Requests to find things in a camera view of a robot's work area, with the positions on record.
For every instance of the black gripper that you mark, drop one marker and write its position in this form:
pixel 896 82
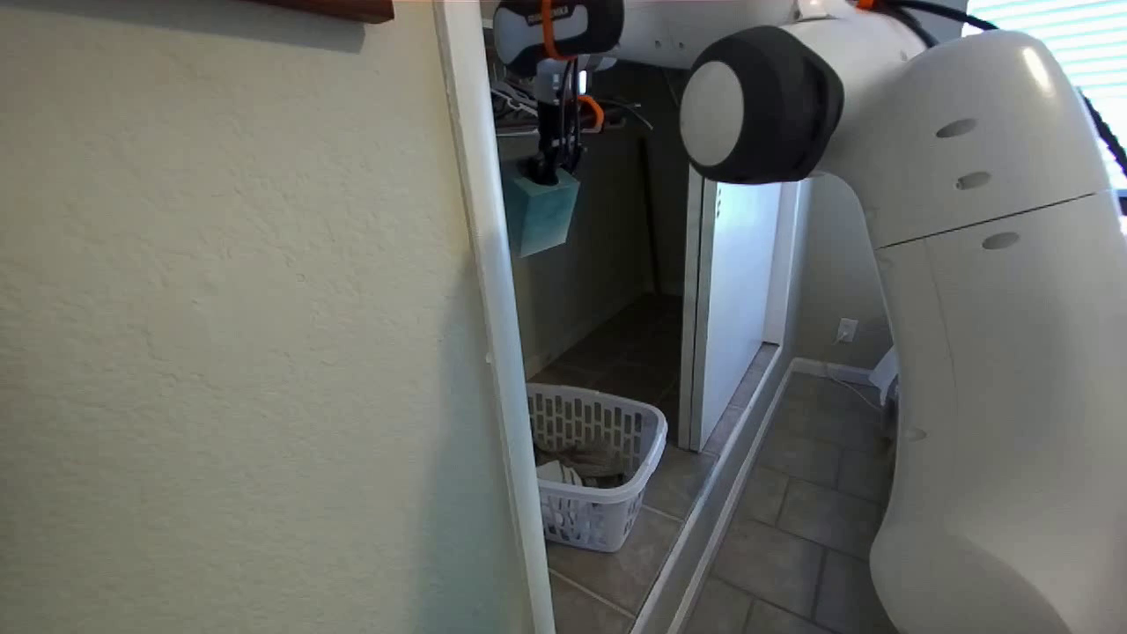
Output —
pixel 561 94

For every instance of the teal cloth garment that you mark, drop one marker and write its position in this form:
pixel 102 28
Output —
pixel 545 214

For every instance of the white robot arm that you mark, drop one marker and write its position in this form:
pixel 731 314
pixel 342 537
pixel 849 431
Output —
pixel 998 352

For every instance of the white closet door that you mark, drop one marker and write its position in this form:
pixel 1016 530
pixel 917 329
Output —
pixel 741 293

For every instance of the brown framed picture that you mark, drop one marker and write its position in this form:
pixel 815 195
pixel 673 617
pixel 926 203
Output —
pixel 335 8

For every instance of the grey crumpled cloth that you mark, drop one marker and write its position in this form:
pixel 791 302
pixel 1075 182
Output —
pixel 601 459

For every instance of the striped white towel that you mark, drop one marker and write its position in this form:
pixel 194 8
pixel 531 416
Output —
pixel 558 473

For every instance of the white plastic laundry basket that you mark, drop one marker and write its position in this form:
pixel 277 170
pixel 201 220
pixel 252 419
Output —
pixel 601 517

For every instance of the white sliding door floor track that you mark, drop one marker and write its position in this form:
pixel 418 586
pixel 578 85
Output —
pixel 715 506

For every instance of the white window blind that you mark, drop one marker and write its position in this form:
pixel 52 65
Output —
pixel 1075 37

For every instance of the white closet frame trim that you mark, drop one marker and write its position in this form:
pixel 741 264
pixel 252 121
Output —
pixel 493 293

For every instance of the white wall outlet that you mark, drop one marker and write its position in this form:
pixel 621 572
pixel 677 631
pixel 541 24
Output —
pixel 848 329

